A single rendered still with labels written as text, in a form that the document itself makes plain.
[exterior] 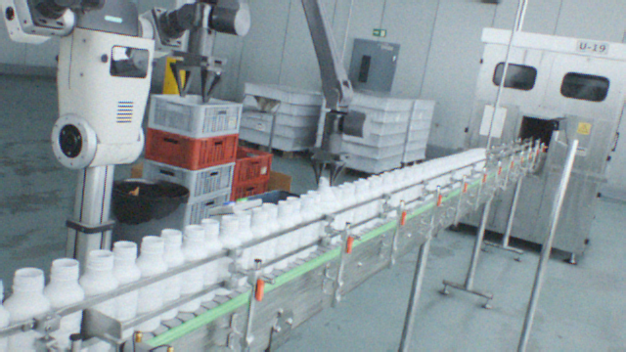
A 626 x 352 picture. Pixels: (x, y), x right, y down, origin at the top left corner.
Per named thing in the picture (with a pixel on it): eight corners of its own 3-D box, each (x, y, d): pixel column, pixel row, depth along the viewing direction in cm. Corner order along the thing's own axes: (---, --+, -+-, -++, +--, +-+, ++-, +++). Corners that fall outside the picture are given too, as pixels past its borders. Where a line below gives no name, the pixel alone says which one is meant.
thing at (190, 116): (197, 139, 388) (201, 106, 384) (145, 126, 401) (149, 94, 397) (240, 133, 445) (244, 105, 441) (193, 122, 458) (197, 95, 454)
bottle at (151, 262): (117, 325, 106) (128, 238, 103) (143, 315, 111) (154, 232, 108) (141, 337, 103) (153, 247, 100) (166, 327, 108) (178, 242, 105)
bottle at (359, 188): (345, 228, 194) (354, 179, 191) (362, 233, 191) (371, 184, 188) (337, 231, 189) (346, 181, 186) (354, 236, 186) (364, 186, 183)
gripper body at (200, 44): (208, 66, 123) (213, 29, 122) (170, 58, 128) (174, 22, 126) (226, 67, 129) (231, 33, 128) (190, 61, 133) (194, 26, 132)
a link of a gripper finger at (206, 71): (203, 104, 124) (209, 60, 123) (177, 98, 127) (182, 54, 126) (222, 105, 130) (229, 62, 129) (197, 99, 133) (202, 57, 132)
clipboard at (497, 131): (501, 139, 589) (508, 107, 583) (477, 134, 599) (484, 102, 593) (501, 138, 592) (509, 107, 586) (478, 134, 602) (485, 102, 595)
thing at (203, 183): (189, 203, 397) (193, 171, 392) (138, 190, 410) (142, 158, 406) (232, 190, 453) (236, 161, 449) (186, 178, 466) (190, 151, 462)
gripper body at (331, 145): (318, 153, 170) (322, 127, 168) (350, 159, 165) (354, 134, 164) (307, 154, 164) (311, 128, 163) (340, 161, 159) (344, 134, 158)
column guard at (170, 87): (173, 116, 1139) (180, 59, 1119) (157, 112, 1157) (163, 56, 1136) (186, 116, 1174) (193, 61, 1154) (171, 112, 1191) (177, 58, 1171)
